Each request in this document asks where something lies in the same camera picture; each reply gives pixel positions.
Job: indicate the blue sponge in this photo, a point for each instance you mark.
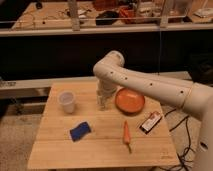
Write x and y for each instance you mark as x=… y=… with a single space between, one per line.
x=80 y=131

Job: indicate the black object on shelf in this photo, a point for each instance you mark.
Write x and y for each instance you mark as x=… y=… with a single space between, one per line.
x=107 y=18

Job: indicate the orange plate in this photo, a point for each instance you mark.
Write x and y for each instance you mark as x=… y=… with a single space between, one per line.
x=129 y=101

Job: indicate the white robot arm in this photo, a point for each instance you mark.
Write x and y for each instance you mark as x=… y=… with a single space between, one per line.
x=192 y=98

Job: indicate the translucent plastic cup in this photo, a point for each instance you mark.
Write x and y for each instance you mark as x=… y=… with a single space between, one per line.
x=67 y=101

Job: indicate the orange carrot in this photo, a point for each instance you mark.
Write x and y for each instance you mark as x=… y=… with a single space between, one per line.
x=126 y=137

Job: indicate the black red white box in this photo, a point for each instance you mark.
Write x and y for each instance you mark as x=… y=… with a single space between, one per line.
x=150 y=122

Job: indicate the orange object on shelf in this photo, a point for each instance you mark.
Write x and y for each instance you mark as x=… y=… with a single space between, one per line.
x=126 y=14

